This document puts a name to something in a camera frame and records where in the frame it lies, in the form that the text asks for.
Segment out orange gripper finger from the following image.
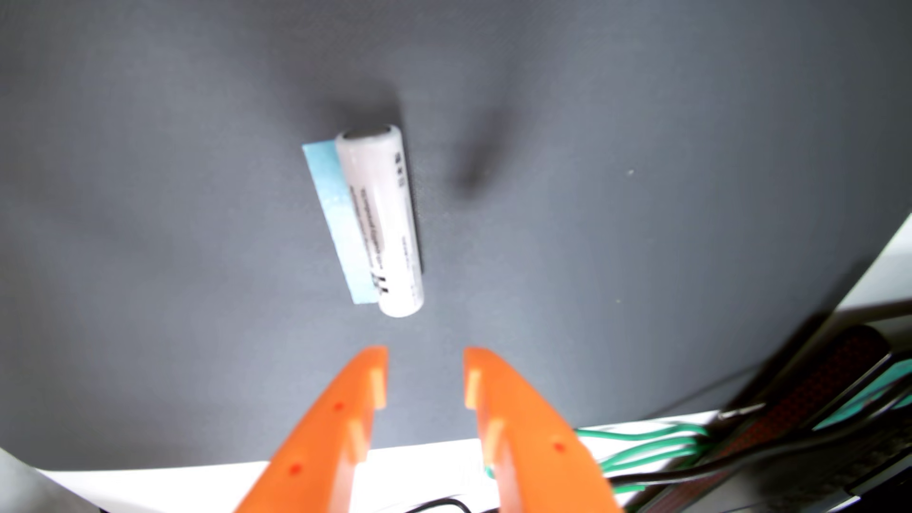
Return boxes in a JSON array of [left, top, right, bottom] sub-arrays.
[[235, 346, 390, 513], [462, 346, 622, 513]]

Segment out green wire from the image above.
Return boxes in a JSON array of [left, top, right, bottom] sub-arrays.
[[573, 424, 708, 440], [598, 438, 706, 473], [611, 459, 695, 496]]

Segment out cables and green wires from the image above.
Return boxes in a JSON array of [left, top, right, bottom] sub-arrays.
[[641, 324, 893, 513]]

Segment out dark grey mat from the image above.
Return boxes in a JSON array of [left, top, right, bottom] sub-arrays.
[[0, 0, 912, 473]]

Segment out light blue tape strip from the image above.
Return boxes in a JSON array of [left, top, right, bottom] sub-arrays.
[[302, 140, 379, 306]]

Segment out white cylindrical battery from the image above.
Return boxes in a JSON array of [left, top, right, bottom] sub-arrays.
[[335, 124, 426, 318]]

